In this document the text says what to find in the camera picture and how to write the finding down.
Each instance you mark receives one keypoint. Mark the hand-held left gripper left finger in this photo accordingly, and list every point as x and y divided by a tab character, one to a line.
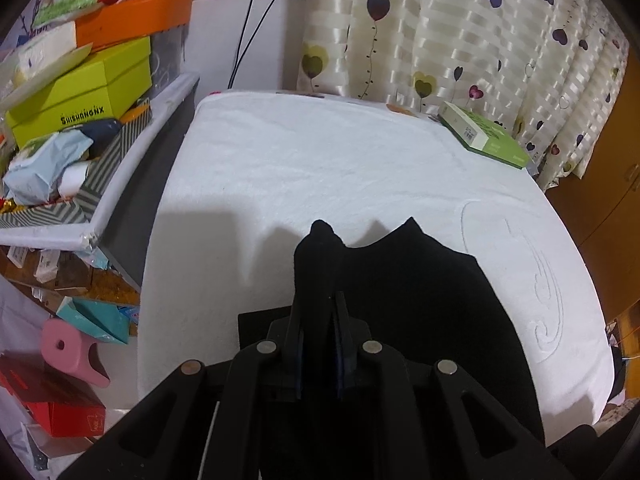
299	360

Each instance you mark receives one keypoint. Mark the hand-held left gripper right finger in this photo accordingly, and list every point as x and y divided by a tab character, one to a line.
341	360

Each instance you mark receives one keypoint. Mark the black pants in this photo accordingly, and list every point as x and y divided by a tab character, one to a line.
425	310

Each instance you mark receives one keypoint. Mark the white blanket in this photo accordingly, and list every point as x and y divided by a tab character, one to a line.
325	160

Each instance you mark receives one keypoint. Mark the teal box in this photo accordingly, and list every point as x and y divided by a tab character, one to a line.
95	320

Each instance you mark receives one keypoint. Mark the pink plastic stool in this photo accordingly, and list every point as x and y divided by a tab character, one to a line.
65	347

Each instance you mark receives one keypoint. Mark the red cardboard box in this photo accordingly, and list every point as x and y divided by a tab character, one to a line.
60	410

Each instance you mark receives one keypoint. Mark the striped storage bin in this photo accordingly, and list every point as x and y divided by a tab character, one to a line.
107	175

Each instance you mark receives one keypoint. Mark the flat green box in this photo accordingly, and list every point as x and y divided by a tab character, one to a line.
492	137

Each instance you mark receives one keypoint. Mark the white framed shelf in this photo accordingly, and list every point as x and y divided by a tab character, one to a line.
150	125

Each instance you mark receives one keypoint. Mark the dark blue cloth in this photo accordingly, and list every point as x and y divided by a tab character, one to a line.
100	130

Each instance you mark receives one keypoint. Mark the light blue package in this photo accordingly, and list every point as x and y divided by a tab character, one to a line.
45	165

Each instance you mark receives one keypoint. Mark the wooden cabinet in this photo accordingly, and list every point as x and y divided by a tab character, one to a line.
610	170

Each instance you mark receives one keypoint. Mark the lime green box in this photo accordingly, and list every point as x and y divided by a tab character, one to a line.
80	95

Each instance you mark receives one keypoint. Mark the cream heart print curtain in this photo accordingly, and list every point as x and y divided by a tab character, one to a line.
450	20

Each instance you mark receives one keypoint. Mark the orange box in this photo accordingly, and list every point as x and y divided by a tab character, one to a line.
135	17

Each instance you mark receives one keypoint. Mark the white cardboard box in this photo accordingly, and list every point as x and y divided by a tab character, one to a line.
45	52

